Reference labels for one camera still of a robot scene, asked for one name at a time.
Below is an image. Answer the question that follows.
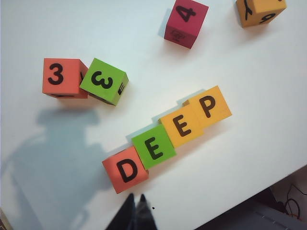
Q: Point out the orange letter block Y 3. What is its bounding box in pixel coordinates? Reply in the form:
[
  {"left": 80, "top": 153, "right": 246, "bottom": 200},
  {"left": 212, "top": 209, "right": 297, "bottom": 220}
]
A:
[{"left": 42, "top": 57, "right": 90, "bottom": 100}]

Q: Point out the yellow letter block alligator E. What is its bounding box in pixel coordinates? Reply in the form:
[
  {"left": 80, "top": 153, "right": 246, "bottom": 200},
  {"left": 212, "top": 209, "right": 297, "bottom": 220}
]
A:
[{"left": 158, "top": 105, "right": 205, "bottom": 149}]

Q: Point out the yellow letter block A 9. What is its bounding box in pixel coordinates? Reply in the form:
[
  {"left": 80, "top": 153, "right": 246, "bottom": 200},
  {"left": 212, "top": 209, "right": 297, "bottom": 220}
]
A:
[{"left": 235, "top": 0, "right": 288, "bottom": 29}]

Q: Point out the green letter block D 3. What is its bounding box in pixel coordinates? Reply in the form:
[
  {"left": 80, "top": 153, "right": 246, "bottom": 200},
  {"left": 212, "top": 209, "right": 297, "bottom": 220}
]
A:
[{"left": 79, "top": 57, "right": 130, "bottom": 107}]

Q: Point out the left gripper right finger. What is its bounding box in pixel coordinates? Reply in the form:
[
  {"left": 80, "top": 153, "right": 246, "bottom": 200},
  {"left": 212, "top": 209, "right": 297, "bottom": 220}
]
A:
[{"left": 135, "top": 193, "right": 157, "bottom": 230}]

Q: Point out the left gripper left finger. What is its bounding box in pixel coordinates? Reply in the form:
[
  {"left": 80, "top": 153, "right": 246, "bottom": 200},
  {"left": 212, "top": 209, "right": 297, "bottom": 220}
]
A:
[{"left": 105, "top": 193, "right": 137, "bottom": 230}]

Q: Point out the yellow letter block P 3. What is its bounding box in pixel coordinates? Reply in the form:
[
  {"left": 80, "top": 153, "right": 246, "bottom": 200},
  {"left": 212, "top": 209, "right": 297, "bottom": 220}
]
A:
[{"left": 182, "top": 85, "right": 233, "bottom": 132}]

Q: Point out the green letter block E 7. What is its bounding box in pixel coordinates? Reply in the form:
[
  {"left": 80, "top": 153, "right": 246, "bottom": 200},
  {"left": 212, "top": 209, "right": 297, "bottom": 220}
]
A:
[{"left": 131, "top": 124, "right": 177, "bottom": 171}]

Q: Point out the black floor cable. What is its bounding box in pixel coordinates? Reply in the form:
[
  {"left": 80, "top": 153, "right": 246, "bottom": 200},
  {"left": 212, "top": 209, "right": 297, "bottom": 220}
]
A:
[{"left": 285, "top": 183, "right": 303, "bottom": 219}]

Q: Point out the orange letter block D 2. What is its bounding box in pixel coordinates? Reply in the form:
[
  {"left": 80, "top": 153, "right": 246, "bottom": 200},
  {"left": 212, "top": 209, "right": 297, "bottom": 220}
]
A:
[{"left": 102, "top": 146, "right": 150, "bottom": 195}]

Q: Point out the red letter block B 4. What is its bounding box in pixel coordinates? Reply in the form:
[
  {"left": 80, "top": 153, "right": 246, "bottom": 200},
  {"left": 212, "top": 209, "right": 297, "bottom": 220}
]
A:
[{"left": 164, "top": 0, "right": 210, "bottom": 50}]

